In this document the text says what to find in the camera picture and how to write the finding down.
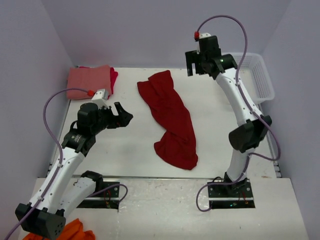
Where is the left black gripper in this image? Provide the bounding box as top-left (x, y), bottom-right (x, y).
top-left (91, 101), bottom-right (133, 134)

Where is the dark red t shirt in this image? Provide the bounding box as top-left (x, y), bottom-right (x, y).
top-left (137, 70), bottom-right (198, 171)

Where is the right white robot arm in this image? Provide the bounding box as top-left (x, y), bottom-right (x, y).
top-left (185, 32), bottom-right (272, 197)

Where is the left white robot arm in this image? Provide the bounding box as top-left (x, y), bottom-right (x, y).
top-left (15, 102), bottom-right (133, 240)

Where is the folded red t shirt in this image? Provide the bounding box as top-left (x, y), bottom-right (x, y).
top-left (110, 67), bottom-right (119, 95)

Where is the folded pink t shirt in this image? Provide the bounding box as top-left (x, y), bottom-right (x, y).
top-left (67, 65), bottom-right (112, 96)

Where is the white plastic basket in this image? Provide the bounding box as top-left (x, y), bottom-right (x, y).
top-left (219, 52), bottom-right (276, 105)

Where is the orange t shirt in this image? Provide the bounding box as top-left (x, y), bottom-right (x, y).
top-left (24, 218), bottom-right (96, 240)

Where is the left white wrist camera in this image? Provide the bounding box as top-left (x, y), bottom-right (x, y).
top-left (87, 89), bottom-right (109, 108)

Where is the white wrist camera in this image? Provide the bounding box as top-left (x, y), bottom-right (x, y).
top-left (194, 31), bottom-right (211, 54)
top-left (87, 89), bottom-right (109, 108)

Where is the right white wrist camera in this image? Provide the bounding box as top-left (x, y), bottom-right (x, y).
top-left (194, 31), bottom-right (211, 54)

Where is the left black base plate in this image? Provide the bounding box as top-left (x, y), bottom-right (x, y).
top-left (77, 176), bottom-right (120, 210)

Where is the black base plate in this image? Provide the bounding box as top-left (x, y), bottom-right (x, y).
top-left (77, 176), bottom-right (120, 210)
top-left (207, 178), bottom-right (256, 210)

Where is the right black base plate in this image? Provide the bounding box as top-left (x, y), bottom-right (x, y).
top-left (207, 178), bottom-right (256, 210)

